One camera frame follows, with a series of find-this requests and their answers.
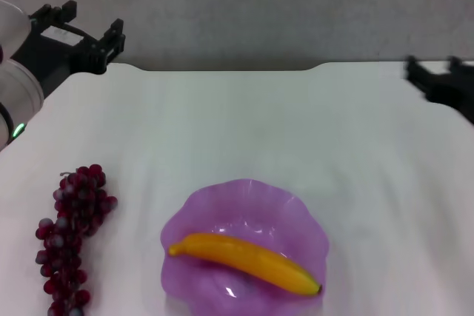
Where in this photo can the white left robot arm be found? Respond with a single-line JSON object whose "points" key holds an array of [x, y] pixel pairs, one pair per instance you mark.
{"points": [[18, 90]]}

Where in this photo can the dark red grape bunch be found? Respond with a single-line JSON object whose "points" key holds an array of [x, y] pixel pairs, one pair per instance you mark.
{"points": [[74, 212]]}

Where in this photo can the purple wavy plastic plate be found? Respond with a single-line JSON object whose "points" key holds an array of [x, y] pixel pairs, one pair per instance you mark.
{"points": [[259, 216]]}

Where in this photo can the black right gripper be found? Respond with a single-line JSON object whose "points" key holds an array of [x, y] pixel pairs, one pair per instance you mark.
{"points": [[457, 92]]}

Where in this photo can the yellow banana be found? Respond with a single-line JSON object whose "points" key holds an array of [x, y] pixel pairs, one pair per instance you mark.
{"points": [[244, 257]]}

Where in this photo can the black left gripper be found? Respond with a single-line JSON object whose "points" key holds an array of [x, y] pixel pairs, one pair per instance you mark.
{"points": [[59, 53]]}

